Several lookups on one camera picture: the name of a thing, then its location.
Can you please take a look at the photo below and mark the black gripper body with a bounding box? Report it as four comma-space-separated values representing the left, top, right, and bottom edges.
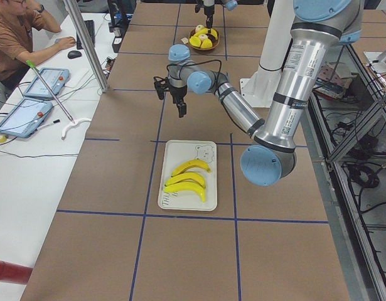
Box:
203, 6, 215, 18
170, 87, 187, 107

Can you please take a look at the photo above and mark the yellow banana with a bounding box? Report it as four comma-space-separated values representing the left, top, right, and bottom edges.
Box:
163, 182, 206, 203
195, 28, 211, 36
164, 172, 206, 188
171, 159, 211, 177

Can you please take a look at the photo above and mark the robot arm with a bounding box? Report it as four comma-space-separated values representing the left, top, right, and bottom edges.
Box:
195, 0, 238, 29
166, 1, 364, 186

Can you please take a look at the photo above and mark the brown wicker basket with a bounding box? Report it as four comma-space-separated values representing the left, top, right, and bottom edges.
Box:
188, 28, 220, 51

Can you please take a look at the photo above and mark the pink white apple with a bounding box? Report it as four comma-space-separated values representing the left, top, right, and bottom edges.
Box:
195, 24, 205, 33

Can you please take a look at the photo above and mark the yellow pear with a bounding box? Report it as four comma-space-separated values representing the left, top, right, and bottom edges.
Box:
189, 36, 201, 48

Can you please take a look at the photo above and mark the white bear tray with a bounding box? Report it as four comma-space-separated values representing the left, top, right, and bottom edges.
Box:
158, 140, 217, 211

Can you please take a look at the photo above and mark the black keyboard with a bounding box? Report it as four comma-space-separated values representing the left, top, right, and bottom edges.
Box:
76, 19, 95, 50

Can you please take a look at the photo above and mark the white curved plastic piece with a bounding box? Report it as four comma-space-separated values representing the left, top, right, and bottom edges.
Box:
61, 117, 92, 140

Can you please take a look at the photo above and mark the black computer mouse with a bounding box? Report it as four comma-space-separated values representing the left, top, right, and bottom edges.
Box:
67, 50, 82, 60

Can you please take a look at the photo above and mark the black marker pen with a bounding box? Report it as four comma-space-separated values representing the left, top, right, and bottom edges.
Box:
36, 119, 61, 130

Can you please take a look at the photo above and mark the upper teach pendant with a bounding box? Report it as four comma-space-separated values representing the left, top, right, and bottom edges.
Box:
23, 68, 70, 100

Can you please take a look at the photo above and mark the teach pendant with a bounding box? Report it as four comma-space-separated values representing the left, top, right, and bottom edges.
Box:
23, 68, 70, 100
0, 97, 53, 138

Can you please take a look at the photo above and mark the stack of magazines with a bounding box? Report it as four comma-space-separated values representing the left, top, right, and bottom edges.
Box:
313, 62, 355, 99

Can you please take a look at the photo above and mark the metal rod green tip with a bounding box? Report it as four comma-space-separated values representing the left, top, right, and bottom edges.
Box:
26, 60, 75, 123

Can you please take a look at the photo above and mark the lower teach pendant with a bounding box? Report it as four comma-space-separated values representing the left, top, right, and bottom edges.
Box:
0, 97, 53, 138

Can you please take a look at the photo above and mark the person in brown shirt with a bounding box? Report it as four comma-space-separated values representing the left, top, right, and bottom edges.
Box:
0, 0, 76, 90

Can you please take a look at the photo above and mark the red fire extinguisher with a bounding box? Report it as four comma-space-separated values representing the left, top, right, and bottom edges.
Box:
0, 260, 33, 285

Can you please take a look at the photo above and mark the white pillar base plate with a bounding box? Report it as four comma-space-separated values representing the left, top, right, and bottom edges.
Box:
239, 70, 276, 108

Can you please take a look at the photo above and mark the aluminium frame post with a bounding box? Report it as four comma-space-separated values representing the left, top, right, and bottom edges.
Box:
63, 0, 109, 93

